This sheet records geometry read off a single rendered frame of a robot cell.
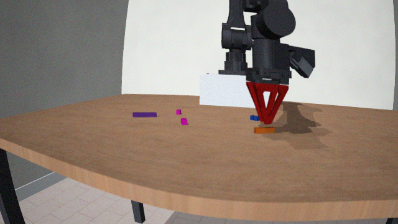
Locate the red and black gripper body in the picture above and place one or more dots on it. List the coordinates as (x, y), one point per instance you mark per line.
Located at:
(262, 57)

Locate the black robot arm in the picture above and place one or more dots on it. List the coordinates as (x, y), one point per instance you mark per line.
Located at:
(274, 20)

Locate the orange rod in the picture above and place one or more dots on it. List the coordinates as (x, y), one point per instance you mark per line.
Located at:
(260, 130)

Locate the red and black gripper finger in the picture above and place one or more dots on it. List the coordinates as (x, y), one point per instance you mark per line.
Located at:
(259, 89)
(270, 103)

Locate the purple rod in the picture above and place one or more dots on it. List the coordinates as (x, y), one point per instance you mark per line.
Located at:
(145, 114)

